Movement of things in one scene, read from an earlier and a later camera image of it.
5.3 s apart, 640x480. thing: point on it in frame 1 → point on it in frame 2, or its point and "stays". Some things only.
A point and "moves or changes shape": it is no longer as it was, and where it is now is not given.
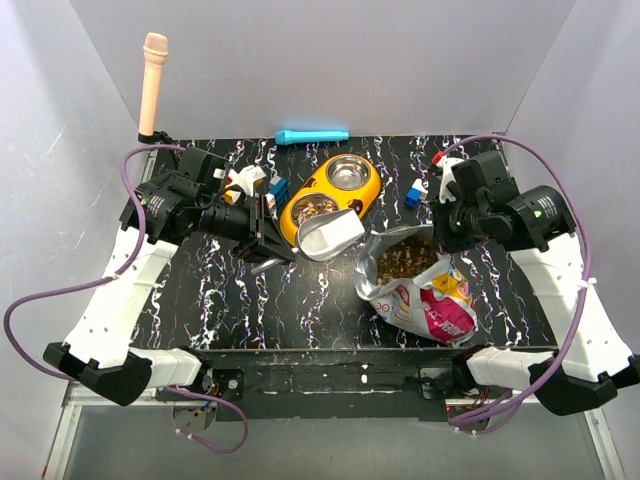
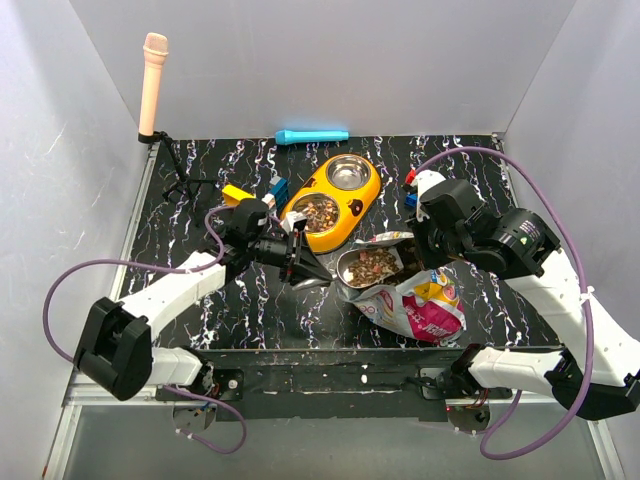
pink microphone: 155,52 stays
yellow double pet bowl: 345,182 stays
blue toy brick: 413,197 stays
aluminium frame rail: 77,396 stays
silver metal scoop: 320,235 → 360,268
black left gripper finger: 270,248 → 303,272
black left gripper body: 242,223 → 278,253
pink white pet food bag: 408,282 moves or changes shape
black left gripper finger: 273,228 → 308,259
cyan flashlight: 283,137 stays
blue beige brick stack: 280,189 stays
